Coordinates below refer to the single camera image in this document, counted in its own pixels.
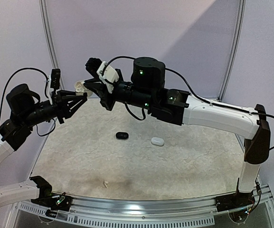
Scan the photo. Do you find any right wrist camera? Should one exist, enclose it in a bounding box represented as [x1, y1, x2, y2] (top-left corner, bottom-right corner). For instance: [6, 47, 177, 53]
[85, 57, 120, 94]

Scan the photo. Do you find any black oval charging case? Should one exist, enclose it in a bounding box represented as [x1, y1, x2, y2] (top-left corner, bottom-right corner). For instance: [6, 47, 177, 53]
[115, 132, 129, 140]

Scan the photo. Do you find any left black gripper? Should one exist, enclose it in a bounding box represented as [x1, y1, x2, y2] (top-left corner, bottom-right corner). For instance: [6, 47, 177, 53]
[21, 89, 87, 127]

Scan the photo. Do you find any left aluminium frame post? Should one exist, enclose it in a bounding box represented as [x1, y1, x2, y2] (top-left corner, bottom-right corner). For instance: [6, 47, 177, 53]
[38, 0, 68, 100]

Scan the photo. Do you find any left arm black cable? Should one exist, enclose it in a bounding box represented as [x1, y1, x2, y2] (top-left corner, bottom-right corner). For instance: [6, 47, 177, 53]
[0, 67, 56, 148]

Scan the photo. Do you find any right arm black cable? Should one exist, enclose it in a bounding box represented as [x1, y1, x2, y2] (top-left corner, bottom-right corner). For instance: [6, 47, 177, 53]
[105, 56, 274, 214]

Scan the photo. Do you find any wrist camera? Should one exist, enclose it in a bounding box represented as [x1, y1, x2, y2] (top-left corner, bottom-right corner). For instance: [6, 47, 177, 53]
[85, 57, 120, 94]
[44, 68, 61, 101]

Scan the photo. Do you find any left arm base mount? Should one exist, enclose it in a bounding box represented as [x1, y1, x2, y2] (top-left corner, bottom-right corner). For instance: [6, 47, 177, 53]
[31, 190, 73, 211]

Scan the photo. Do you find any white oval charging case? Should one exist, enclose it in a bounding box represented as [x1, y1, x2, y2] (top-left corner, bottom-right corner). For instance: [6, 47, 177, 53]
[151, 137, 164, 146]

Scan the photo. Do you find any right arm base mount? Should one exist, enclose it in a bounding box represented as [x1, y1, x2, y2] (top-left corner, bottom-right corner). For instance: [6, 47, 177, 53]
[214, 188, 255, 212]

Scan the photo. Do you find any right aluminium frame post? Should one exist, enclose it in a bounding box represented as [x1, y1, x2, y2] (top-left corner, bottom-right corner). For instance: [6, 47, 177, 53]
[217, 0, 246, 101]

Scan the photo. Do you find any aluminium front rail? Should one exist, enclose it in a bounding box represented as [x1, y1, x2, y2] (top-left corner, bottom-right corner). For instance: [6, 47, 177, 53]
[7, 185, 274, 228]

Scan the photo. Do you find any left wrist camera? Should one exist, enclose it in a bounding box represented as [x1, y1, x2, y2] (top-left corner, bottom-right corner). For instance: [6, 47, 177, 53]
[44, 68, 61, 101]

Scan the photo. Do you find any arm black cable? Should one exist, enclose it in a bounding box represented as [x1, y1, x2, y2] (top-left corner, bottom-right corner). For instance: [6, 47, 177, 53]
[0, 67, 56, 148]
[105, 56, 274, 214]

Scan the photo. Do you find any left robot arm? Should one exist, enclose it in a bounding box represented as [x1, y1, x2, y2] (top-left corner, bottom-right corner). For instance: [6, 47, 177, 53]
[0, 84, 87, 209]

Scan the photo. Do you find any aluminium frame post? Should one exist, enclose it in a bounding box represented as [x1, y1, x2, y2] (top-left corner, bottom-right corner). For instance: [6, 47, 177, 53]
[217, 0, 246, 101]
[38, 0, 68, 100]

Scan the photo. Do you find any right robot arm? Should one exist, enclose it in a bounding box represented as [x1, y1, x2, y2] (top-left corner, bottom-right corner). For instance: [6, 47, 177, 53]
[84, 57, 271, 207]

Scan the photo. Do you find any white case with black window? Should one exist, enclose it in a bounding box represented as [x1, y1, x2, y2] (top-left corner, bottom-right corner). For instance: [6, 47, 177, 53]
[74, 80, 93, 97]

